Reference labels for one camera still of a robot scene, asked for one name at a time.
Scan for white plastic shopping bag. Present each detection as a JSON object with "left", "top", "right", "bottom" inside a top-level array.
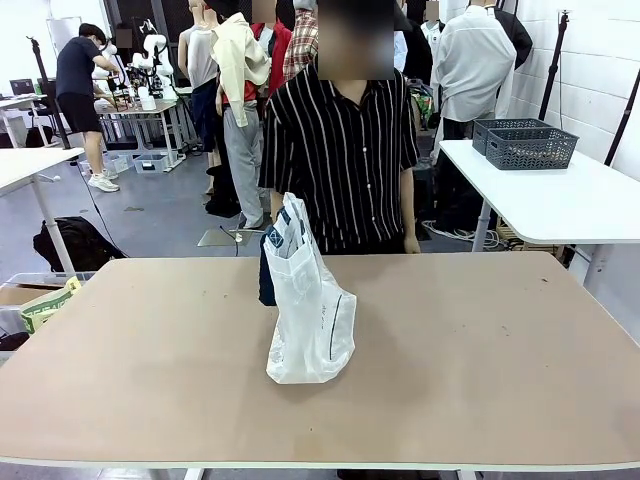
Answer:
[{"left": 258, "top": 191, "right": 358, "bottom": 385}]

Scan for dark grey plastic basket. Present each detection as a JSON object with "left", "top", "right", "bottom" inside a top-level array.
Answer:
[
  {"left": 485, "top": 127, "right": 580, "bottom": 172},
  {"left": 471, "top": 117, "right": 552, "bottom": 157}
]

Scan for person's right forearm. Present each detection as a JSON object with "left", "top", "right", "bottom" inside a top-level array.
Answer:
[{"left": 270, "top": 188, "right": 287, "bottom": 225}]

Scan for person's left forearm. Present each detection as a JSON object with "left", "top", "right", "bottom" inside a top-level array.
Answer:
[{"left": 399, "top": 166, "right": 419, "bottom": 239}]

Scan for green printed paper bag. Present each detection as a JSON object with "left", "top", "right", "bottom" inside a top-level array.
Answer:
[{"left": 19, "top": 277, "right": 83, "bottom": 335}]

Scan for person in black striped shirt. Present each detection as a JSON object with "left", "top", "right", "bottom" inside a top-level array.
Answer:
[{"left": 258, "top": 0, "right": 421, "bottom": 256}]

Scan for white side table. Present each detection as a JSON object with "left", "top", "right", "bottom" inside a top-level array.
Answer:
[{"left": 437, "top": 138, "right": 640, "bottom": 287}]

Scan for mannequin with white shirt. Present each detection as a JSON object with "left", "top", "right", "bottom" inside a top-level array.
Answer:
[{"left": 430, "top": 3, "right": 518, "bottom": 142}]

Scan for red plaid shirt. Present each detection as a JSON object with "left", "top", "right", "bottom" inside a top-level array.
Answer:
[{"left": 282, "top": 5, "right": 321, "bottom": 85}]

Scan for black tripod stand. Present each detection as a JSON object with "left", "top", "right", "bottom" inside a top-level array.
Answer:
[
  {"left": 26, "top": 34, "right": 73, "bottom": 151},
  {"left": 536, "top": 8, "right": 574, "bottom": 122}
]

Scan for mannequin with red jacket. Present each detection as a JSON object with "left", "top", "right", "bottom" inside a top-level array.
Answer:
[{"left": 249, "top": 8, "right": 294, "bottom": 122}]

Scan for mannequin with cream jacket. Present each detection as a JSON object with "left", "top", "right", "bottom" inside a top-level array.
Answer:
[{"left": 208, "top": 0, "right": 274, "bottom": 231}]

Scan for black hanging garment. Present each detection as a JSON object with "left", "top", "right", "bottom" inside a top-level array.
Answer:
[{"left": 492, "top": 5, "right": 534, "bottom": 72}]

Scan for black tripod leg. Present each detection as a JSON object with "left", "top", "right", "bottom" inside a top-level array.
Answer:
[{"left": 603, "top": 68, "right": 640, "bottom": 167}]

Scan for white floor storage bin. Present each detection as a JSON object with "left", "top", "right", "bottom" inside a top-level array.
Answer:
[{"left": 131, "top": 152, "right": 175, "bottom": 175}]

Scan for mannequin with white tank top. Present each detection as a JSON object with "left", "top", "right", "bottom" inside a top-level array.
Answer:
[{"left": 178, "top": 0, "right": 222, "bottom": 197}]

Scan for background work table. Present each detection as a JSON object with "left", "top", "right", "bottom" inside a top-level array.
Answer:
[{"left": 96, "top": 95, "right": 195, "bottom": 167}]

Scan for white background robot arms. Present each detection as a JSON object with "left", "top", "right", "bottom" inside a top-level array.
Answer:
[{"left": 130, "top": 18, "right": 177, "bottom": 101}]

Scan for black backpack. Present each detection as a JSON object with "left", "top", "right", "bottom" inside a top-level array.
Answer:
[{"left": 32, "top": 215, "right": 127, "bottom": 274}]

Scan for person in dark t-shirt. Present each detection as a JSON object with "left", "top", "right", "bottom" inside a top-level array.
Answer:
[{"left": 55, "top": 22, "right": 122, "bottom": 194}]

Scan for white desk with metal leg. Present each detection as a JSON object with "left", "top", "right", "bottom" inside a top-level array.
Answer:
[{"left": 0, "top": 146, "right": 87, "bottom": 274}]

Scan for clear bin with cardboard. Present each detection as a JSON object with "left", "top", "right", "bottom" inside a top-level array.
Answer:
[{"left": 0, "top": 271, "right": 97, "bottom": 354}]

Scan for white board on stand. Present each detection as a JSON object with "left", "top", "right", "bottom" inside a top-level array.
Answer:
[{"left": 45, "top": 16, "right": 84, "bottom": 72}]

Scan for white floor cables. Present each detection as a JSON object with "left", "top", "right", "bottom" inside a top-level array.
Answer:
[{"left": 421, "top": 218, "right": 507, "bottom": 252}]

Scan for flat mannequin base plate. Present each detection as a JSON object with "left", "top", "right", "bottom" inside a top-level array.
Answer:
[{"left": 196, "top": 227, "right": 265, "bottom": 249}]

